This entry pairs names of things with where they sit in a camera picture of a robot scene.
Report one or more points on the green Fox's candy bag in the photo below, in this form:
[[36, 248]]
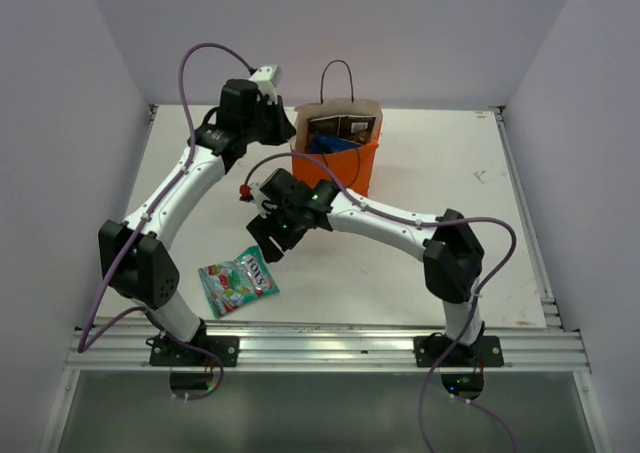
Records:
[[231, 285]]

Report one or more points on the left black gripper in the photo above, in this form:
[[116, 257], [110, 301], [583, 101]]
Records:
[[284, 129]]

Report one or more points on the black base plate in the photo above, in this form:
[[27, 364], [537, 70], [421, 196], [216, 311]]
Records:
[[486, 352], [209, 351]]

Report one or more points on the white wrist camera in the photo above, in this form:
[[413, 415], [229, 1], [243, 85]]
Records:
[[251, 193], [267, 78]]

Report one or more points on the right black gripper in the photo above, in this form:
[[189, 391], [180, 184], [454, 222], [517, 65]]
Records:
[[261, 228]]

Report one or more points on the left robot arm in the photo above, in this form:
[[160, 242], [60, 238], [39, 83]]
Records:
[[134, 252]]

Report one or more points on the brown snack bag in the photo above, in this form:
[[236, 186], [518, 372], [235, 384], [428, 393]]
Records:
[[357, 128]]

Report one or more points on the orange paper bag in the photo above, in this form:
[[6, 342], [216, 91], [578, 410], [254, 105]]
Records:
[[353, 167]]

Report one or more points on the aluminium rail frame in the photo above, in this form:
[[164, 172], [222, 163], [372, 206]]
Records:
[[332, 348]]

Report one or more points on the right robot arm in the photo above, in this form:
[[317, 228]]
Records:
[[448, 249]]

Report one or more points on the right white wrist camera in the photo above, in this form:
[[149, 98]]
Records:
[[251, 193]]

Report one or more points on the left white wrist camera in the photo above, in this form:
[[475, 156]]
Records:
[[267, 78]]

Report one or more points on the blue sea salt chips bag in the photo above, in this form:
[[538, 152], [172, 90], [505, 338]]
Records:
[[327, 144]]

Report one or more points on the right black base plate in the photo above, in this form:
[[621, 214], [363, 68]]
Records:
[[486, 352]]

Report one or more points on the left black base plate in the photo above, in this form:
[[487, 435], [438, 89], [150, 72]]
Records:
[[209, 351]]

